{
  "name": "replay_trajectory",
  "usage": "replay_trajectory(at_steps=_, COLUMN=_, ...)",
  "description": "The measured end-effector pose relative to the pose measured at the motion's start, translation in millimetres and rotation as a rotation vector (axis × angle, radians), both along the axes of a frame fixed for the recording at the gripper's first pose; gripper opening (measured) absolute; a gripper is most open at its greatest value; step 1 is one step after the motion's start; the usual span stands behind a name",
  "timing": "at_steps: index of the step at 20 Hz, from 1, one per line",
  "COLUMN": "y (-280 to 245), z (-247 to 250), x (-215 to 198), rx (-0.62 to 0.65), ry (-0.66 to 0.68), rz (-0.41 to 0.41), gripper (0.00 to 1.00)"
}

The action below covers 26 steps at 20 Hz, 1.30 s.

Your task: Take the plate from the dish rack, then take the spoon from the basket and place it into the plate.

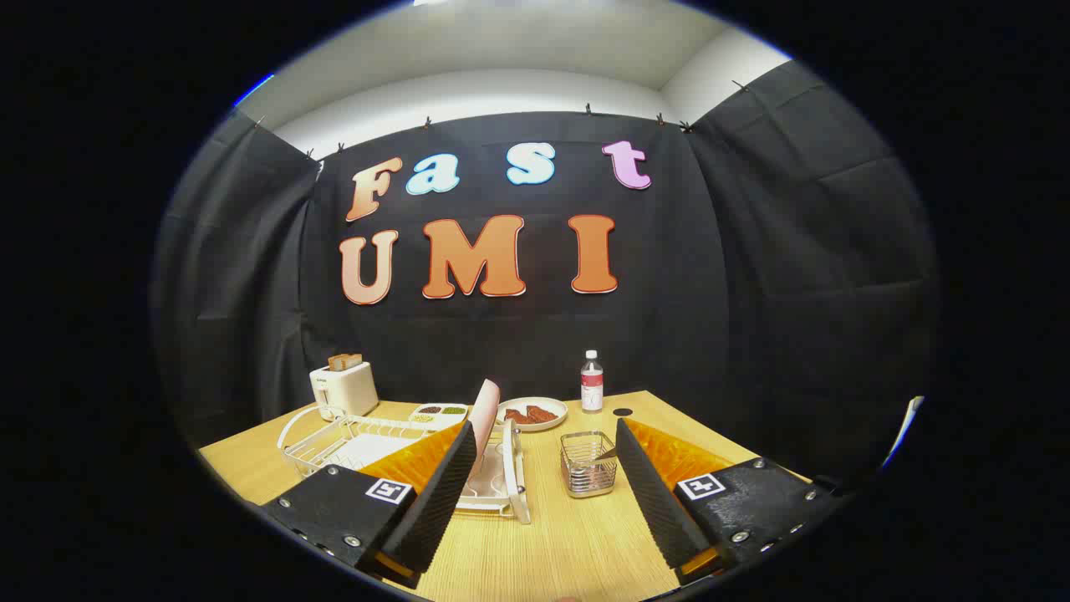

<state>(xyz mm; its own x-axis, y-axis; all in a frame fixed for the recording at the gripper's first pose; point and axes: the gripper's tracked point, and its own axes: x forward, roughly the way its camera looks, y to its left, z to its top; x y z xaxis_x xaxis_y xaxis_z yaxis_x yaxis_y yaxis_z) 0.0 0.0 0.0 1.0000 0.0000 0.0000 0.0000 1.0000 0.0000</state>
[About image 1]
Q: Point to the clear red-label water bottle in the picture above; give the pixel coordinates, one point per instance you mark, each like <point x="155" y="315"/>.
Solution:
<point x="592" y="389"/>

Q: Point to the white toaster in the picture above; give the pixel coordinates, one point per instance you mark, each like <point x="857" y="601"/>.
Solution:
<point x="347" y="389"/>

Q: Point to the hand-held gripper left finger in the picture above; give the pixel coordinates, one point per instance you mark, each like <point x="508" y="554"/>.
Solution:
<point x="435" y="502"/>

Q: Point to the red meat slices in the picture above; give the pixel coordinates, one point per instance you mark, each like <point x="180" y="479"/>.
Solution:
<point x="531" y="415"/>

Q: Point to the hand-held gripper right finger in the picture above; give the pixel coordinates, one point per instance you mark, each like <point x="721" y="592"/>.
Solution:
<point x="656" y="502"/>

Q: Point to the white plate with meat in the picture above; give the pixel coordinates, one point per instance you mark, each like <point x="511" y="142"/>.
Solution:
<point x="547" y="422"/>

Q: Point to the white divided condiment tray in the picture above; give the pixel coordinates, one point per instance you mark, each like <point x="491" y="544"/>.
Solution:
<point x="439" y="411"/>

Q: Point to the toasted bread slices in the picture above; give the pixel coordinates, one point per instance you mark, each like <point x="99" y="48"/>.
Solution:
<point x="344" y="362"/>

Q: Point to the black backdrop cloth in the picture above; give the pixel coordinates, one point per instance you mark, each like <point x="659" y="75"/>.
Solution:
<point x="685" y="334"/>

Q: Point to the pink plate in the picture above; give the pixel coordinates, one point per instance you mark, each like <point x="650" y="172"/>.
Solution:
<point x="485" y="414"/>

